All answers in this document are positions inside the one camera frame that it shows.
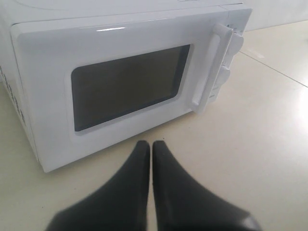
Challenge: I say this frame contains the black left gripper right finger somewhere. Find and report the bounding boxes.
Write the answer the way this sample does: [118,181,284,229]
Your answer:
[152,141,262,231]

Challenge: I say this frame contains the lower white timer knob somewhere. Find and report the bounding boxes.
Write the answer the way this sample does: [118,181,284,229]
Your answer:
[216,65,231,86]

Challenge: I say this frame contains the white Midea microwave oven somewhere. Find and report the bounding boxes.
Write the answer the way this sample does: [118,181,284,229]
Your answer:
[0,0,253,173]

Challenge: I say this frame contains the upper white power knob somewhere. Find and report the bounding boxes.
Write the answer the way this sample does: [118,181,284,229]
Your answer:
[228,33,244,55]

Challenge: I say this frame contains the white microwave door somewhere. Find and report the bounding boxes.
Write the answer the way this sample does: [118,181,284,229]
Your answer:
[9,8,253,173]

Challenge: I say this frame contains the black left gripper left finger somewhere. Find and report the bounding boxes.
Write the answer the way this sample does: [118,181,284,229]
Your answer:
[46,141,150,231]

